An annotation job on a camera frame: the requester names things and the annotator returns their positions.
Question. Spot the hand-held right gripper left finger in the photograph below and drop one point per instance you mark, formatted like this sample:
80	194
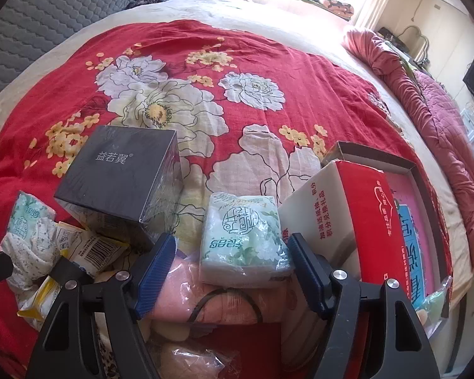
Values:
158	270

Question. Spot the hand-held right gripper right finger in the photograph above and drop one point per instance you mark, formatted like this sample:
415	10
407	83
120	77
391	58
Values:
305	272

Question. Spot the cream puff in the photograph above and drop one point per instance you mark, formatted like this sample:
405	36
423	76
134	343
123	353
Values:
173	329

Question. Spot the green white tissue pack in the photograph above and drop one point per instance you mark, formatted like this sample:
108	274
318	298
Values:
241	241
23	217

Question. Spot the shallow cardboard tray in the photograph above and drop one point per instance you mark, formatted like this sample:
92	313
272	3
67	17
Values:
414	237

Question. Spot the pink towel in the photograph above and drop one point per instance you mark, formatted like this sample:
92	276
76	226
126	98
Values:
173	284

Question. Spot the red and white tissue box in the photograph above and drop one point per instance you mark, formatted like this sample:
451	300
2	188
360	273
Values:
331	209

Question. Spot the yellow white wipes packet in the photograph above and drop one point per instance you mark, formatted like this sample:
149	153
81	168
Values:
91	248

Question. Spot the clear plastic bag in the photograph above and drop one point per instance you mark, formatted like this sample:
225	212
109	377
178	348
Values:
197	359

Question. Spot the leopard print cloth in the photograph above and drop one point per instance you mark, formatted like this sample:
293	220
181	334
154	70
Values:
110	359

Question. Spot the black box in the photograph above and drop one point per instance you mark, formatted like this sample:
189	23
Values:
114	173

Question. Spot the peach puff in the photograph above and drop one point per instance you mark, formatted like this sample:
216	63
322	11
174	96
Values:
422	318

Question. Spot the green puff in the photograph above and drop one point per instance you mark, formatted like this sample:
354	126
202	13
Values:
432	302

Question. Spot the plastic bag of puffs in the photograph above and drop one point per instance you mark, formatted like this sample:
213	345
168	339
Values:
444	288

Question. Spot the pink quilt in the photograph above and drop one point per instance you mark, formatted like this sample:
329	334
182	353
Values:
438	134

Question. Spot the red floral blanket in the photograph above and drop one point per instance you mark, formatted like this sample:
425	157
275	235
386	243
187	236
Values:
162	35

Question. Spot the beige bed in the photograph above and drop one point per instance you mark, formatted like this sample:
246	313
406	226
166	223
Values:
300	35

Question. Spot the black bag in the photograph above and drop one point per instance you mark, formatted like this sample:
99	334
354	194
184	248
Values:
388	35

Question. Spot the heart-shaped mirror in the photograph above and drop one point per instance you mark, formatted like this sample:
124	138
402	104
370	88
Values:
412	43

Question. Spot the grey quilted headboard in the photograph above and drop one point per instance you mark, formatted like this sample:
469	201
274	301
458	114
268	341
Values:
43	15

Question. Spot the floral cushion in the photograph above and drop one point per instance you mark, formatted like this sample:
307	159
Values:
339	8

